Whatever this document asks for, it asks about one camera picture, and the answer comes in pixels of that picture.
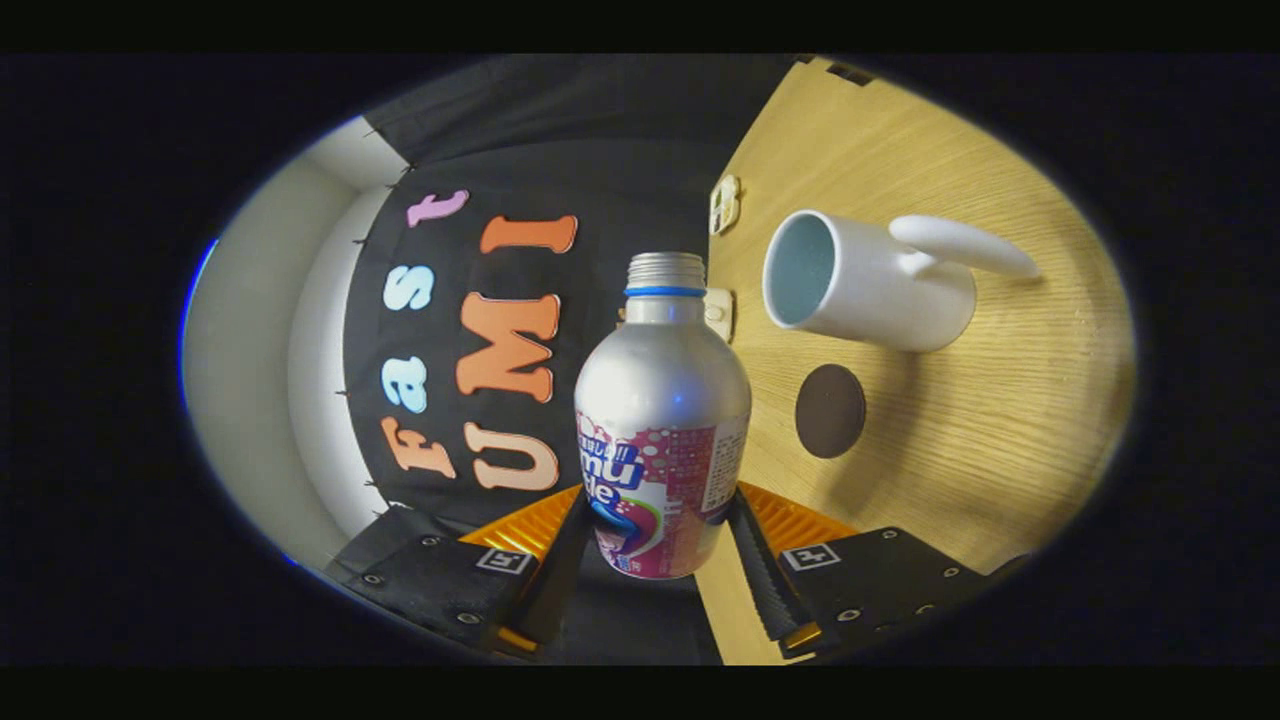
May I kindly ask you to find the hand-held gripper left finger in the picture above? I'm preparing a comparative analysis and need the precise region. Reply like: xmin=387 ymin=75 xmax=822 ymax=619
xmin=335 ymin=485 xmax=596 ymax=659

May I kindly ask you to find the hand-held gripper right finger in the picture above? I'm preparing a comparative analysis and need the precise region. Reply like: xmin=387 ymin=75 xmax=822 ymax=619
xmin=728 ymin=482 xmax=1003 ymax=661

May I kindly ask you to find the dark brown round coaster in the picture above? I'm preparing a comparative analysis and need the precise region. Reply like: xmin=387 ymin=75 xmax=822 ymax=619
xmin=795 ymin=363 xmax=868 ymax=460

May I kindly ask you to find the silver juice bottle pink label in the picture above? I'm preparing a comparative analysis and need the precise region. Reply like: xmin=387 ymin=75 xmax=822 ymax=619
xmin=574 ymin=251 xmax=753 ymax=581

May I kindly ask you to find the white cup with handle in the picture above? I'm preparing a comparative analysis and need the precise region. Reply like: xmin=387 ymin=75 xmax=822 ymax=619
xmin=762 ymin=209 xmax=1043 ymax=353

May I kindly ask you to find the wooden table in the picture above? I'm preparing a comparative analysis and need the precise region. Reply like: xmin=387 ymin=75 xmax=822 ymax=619
xmin=695 ymin=57 xmax=1138 ymax=666

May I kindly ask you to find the white divided sauce tray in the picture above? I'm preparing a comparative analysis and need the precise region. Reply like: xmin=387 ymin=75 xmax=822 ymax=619
xmin=709 ymin=174 xmax=742 ymax=237

